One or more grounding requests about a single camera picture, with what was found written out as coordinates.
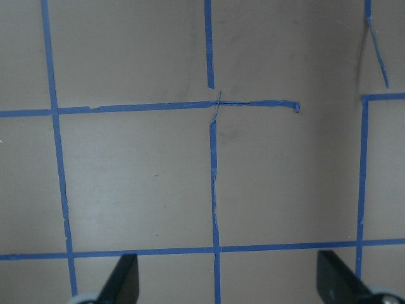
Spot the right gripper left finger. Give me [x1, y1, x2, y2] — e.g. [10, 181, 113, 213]
[97, 254, 140, 304]

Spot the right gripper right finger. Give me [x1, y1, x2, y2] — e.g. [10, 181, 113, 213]
[316, 250, 374, 304]

